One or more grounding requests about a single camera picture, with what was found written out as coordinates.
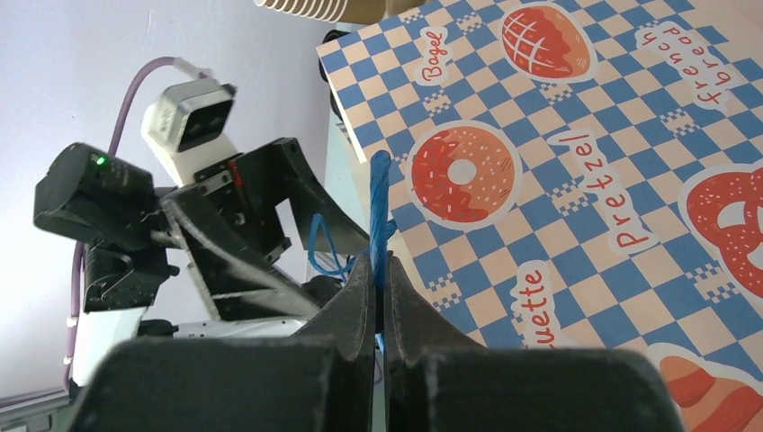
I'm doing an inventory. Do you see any blue checkered paper bag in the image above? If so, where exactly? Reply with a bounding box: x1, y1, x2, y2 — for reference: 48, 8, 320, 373
318, 1, 762, 431

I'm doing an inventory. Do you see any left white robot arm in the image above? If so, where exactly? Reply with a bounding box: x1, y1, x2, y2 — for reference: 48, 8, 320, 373
33, 137, 369, 387

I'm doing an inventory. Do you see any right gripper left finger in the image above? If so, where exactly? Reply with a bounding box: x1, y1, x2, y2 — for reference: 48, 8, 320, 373
67, 255, 375, 431

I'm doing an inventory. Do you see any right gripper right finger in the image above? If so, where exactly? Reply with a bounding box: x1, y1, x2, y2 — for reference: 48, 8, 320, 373
384, 256, 683, 431

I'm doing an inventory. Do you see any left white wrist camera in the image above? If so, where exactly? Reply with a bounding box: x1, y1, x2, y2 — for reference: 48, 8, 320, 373
141, 77, 238, 186

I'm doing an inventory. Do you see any stack of paper cups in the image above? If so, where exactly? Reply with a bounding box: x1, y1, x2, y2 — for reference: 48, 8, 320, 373
254, 0, 386, 24

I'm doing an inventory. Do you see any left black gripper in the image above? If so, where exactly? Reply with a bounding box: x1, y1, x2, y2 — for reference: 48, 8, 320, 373
160, 138, 369, 321

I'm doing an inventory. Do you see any aluminium frame rail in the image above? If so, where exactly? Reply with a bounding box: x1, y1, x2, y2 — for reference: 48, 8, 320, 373
1, 389, 76, 431

